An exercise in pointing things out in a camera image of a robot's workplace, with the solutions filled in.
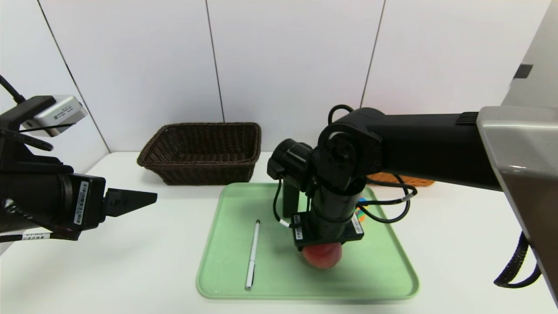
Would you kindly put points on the black wall bracket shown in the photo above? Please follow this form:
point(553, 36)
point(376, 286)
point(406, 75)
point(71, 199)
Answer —
point(523, 71)

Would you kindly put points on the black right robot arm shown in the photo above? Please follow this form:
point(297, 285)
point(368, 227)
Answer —
point(427, 144)

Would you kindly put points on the light green plastic tray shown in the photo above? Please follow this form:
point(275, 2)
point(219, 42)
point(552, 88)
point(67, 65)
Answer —
point(375, 274)

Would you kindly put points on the black rectangular bottle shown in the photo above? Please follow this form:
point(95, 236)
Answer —
point(291, 200)

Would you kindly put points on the dark brown wicker basket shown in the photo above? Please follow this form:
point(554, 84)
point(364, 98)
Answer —
point(205, 172)

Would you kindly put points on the orange wicker basket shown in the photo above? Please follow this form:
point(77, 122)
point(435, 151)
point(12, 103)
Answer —
point(418, 181)

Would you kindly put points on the white pen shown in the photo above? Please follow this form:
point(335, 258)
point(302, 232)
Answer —
point(252, 255)

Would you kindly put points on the multicoloured puzzle cube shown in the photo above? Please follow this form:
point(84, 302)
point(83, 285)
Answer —
point(360, 214)

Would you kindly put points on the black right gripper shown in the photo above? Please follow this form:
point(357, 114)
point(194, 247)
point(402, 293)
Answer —
point(328, 236)

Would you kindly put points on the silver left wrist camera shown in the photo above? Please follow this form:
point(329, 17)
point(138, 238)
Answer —
point(61, 113)

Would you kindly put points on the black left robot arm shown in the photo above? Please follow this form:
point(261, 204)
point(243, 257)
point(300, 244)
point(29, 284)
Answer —
point(30, 192)

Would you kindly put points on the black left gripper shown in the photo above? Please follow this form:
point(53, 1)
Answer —
point(88, 203)

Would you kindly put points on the red peach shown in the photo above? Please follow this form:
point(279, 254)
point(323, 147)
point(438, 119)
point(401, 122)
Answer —
point(322, 258)

